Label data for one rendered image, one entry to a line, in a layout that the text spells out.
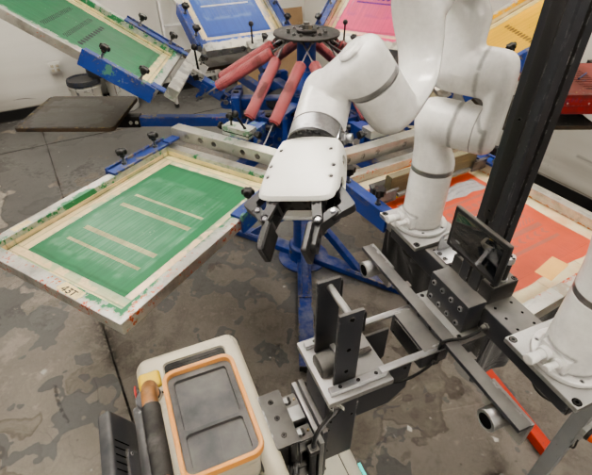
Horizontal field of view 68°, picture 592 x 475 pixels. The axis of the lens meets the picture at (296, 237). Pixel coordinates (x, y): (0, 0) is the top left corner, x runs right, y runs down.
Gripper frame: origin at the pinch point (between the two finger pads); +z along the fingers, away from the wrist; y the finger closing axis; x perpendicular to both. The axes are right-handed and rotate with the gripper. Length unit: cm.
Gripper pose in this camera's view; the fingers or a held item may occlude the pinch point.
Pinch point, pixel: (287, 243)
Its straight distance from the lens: 50.8
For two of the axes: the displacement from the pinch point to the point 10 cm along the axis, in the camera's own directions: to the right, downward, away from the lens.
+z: -2.1, 8.3, -5.2
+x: -2.7, -5.6, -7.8
